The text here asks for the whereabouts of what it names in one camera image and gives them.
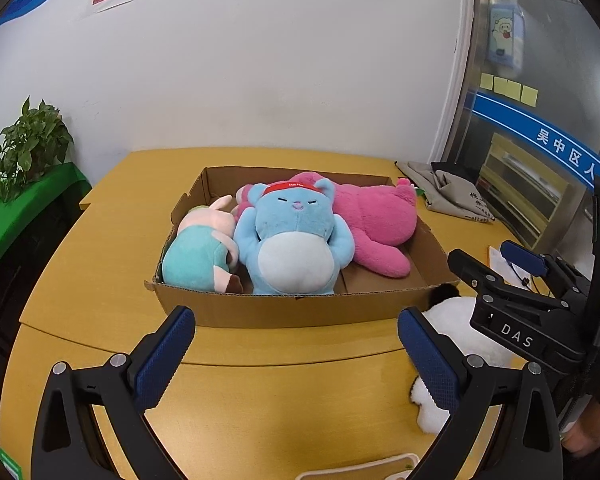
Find yellow sticky notes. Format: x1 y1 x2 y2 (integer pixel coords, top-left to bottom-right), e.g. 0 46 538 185
479 73 539 107

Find blue banner sign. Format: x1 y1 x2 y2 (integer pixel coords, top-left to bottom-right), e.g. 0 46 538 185
471 92 600 188

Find green potted plant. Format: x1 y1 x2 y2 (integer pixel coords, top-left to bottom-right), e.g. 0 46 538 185
0 98 73 203

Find teal pink plush pig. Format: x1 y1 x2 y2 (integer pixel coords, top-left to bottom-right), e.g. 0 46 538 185
161 195 244 294

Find cartoon sheep poster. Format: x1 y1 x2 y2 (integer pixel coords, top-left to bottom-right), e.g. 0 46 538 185
486 0 526 73

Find yellow wooden cabinet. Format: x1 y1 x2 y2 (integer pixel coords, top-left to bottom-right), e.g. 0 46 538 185
477 132 576 252

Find clear white phone case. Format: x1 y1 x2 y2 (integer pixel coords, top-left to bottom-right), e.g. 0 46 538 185
296 453 419 480

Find brown cardboard box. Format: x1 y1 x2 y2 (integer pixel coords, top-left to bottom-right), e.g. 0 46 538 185
145 166 460 328

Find grey cloth bag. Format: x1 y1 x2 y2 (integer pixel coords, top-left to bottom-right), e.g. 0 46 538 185
396 162 495 223

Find blue plush cat red headband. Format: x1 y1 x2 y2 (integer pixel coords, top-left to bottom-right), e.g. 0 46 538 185
234 178 355 296

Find pink plush bear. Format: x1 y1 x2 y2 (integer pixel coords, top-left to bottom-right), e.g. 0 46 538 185
238 171 417 278

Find black cable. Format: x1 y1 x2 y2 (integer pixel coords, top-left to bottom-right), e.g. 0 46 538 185
499 253 544 294

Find white black plush panda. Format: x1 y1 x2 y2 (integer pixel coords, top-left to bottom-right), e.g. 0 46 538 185
410 284 514 434

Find white paper card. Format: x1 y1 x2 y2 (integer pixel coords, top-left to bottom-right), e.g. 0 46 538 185
488 246 541 294

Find right hand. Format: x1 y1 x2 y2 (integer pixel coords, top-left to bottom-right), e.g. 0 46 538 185
562 399 600 458

